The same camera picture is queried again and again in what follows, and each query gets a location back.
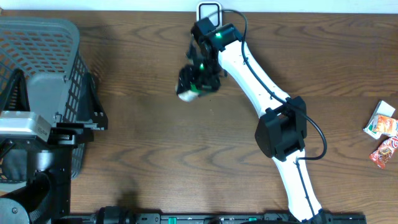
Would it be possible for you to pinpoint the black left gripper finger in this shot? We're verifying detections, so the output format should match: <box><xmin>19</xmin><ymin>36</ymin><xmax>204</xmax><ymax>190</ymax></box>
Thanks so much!
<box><xmin>1</xmin><ymin>68</ymin><xmax>30</xmax><ymax>111</ymax></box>
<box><xmin>77</xmin><ymin>72</ymin><xmax>108</xmax><ymax>130</ymax></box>

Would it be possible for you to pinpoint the green lid white jar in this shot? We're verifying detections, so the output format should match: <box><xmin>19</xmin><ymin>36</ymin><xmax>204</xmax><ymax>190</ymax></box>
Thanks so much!
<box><xmin>175</xmin><ymin>85</ymin><xmax>200</xmax><ymax>103</ymax></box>

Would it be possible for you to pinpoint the white green box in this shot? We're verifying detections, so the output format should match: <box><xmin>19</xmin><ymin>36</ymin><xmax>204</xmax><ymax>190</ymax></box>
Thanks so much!
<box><xmin>363</xmin><ymin>100</ymin><xmax>397</xmax><ymax>139</ymax></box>

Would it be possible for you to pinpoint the small orange snack box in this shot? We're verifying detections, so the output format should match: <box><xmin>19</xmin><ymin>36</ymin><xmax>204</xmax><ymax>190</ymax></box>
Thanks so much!
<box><xmin>373</xmin><ymin>114</ymin><xmax>397</xmax><ymax>136</ymax></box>

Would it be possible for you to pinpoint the red chocolate bar wrapper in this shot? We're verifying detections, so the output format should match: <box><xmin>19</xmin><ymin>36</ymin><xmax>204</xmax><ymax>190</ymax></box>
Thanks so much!
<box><xmin>369</xmin><ymin>137</ymin><xmax>397</xmax><ymax>169</ymax></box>

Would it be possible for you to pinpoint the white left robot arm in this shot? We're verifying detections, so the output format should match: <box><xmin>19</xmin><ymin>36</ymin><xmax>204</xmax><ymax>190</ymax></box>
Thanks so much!
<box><xmin>1</xmin><ymin>68</ymin><xmax>108</xmax><ymax>223</ymax></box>

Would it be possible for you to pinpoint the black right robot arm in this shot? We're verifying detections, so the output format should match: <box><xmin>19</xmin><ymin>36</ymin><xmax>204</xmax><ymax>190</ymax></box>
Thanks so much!
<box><xmin>175</xmin><ymin>18</ymin><xmax>324</xmax><ymax>223</ymax></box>

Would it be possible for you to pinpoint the white barcode scanner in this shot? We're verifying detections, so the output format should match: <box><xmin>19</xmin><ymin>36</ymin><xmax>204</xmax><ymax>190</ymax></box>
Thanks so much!
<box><xmin>197</xmin><ymin>1</ymin><xmax>223</xmax><ymax>28</ymax></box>

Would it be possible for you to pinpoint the dark grey plastic basket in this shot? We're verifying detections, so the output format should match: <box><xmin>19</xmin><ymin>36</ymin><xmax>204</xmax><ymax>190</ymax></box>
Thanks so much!
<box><xmin>0</xmin><ymin>16</ymin><xmax>97</xmax><ymax>187</ymax></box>

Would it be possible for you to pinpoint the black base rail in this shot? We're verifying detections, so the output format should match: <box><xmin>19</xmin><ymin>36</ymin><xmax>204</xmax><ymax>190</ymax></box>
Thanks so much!
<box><xmin>58</xmin><ymin>205</ymin><xmax>368</xmax><ymax>224</ymax></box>

